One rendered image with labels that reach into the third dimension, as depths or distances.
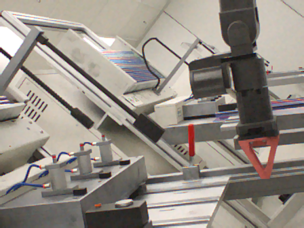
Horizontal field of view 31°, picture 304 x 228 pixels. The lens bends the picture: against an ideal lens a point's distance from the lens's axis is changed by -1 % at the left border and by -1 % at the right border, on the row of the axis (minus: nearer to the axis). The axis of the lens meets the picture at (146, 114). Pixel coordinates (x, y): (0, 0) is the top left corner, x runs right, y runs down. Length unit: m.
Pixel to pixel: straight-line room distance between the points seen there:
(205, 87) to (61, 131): 1.10
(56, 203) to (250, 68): 0.39
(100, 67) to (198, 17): 6.60
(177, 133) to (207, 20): 6.74
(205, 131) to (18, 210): 1.13
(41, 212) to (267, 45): 7.78
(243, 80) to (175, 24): 7.71
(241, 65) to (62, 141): 1.16
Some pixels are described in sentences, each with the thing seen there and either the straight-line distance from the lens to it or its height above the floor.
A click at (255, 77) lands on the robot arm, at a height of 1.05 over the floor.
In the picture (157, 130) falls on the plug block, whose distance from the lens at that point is 0.78.
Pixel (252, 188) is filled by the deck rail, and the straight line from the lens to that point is 1.05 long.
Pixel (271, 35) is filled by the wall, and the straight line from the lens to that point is 8.44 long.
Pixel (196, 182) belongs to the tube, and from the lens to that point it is 0.97.
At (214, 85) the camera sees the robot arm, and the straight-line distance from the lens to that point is 0.92.
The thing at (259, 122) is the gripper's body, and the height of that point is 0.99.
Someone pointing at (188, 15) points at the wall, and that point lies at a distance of 8.58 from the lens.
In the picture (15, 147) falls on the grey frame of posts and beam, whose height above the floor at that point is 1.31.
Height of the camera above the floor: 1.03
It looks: 8 degrees up
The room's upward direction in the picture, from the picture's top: 51 degrees counter-clockwise
